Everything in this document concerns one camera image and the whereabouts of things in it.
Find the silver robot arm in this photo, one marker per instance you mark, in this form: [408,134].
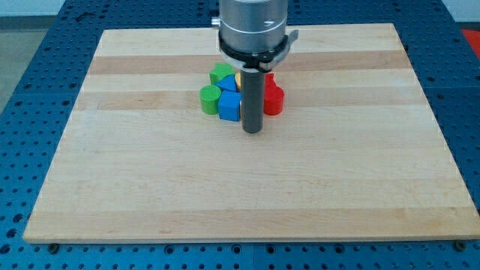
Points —
[252,33]

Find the blue triangle block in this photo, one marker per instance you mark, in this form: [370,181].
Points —
[228,83]

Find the green cylinder block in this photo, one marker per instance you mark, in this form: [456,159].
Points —
[209,96]

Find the yellow block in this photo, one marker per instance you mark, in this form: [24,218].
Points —
[238,82]

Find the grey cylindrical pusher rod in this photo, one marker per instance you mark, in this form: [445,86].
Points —
[252,101]

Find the blue cube block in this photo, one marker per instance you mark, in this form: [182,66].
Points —
[229,106]

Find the light wooden board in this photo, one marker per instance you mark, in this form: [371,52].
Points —
[355,156]

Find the green star block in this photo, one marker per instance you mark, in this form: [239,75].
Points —
[220,71]

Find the red cylinder block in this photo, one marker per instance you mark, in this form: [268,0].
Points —
[273,100]

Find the red star block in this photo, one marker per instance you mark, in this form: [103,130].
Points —
[270,80]

